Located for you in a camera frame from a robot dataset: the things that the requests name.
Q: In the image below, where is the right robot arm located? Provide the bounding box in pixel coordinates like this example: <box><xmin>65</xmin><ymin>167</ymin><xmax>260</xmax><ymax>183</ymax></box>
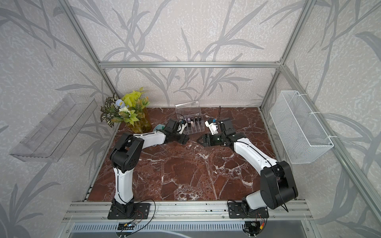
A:
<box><xmin>197</xmin><ymin>118</ymin><xmax>299</xmax><ymax>212</ymax></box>

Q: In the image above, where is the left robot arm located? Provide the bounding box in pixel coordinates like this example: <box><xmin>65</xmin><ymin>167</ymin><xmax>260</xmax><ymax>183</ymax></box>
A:
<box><xmin>110</xmin><ymin>119</ymin><xmax>189</xmax><ymax>214</ymax></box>

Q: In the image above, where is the clear acrylic lipstick organizer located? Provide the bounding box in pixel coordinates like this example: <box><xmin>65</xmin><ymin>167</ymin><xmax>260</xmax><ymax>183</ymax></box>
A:
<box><xmin>175</xmin><ymin>101</ymin><xmax>205</xmax><ymax>135</ymax></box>

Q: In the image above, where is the teal dustpan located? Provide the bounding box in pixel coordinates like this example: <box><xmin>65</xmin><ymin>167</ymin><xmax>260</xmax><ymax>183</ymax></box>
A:
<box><xmin>153</xmin><ymin>125</ymin><xmax>164</xmax><ymax>131</ymax></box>

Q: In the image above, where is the artificial plant in vase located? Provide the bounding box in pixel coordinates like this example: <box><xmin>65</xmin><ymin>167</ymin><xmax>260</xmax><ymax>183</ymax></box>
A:
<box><xmin>100</xmin><ymin>88</ymin><xmax>152</xmax><ymax>134</ymax></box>

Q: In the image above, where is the aluminium front rail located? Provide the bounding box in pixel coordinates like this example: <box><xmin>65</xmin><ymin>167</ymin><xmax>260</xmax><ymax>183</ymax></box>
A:
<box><xmin>63</xmin><ymin>200</ymin><xmax>313</xmax><ymax>222</ymax></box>

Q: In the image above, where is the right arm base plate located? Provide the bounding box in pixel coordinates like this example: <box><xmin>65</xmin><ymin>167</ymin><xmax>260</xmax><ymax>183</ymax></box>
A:
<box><xmin>227</xmin><ymin>200</ymin><xmax>269</xmax><ymax>219</ymax></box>

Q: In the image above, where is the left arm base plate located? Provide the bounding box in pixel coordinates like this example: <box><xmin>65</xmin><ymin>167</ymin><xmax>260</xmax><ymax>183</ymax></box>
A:
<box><xmin>107</xmin><ymin>199</ymin><xmax>150</xmax><ymax>220</ymax></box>

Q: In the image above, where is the white wire mesh basket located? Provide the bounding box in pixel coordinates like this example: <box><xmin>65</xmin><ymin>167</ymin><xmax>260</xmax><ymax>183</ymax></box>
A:
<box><xmin>270</xmin><ymin>90</ymin><xmax>334</xmax><ymax>164</ymax></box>

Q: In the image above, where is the clear plastic wall shelf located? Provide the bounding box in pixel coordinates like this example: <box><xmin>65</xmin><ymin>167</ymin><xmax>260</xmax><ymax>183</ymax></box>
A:
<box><xmin>10</xmin><ymin>94</ymin><xmax>97</xmax><ymax>163</ymax></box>

